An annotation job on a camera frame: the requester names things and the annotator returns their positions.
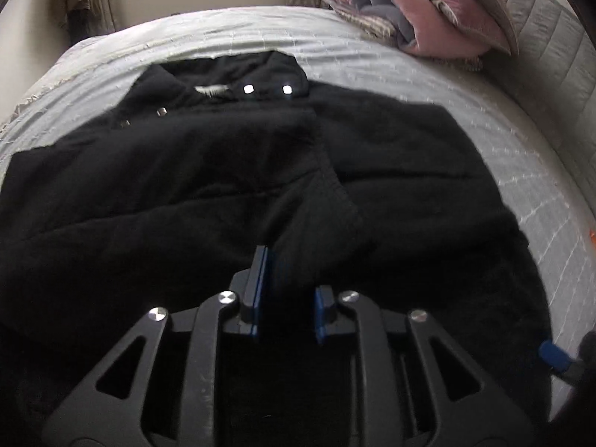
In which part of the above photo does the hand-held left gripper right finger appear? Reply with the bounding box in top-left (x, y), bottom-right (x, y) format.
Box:
top-left (314, 285), bottom-right (534, 444)

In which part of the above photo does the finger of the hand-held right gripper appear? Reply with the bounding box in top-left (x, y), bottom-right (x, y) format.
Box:
top-left (539, 341), bottom-right (588, 383)

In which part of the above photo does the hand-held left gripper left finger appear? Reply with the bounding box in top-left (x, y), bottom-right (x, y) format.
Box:
top-left (44, 244), bottom-right (271, 445)

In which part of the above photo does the black jacket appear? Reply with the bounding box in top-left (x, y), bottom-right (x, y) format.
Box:
top-left (0, 51), bottom-right (555, 447)

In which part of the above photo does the grey bedspread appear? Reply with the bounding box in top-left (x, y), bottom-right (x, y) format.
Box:
top-left (0, 6), bottom-right (596, 336)

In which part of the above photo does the grey quilted headboard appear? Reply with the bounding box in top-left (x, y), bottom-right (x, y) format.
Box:
top-left (466, 0), bottom-right (596, 224)

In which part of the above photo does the pink folded quilt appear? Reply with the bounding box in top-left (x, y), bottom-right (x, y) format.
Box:
top-left (316, 0), bottom-right (495, 72)

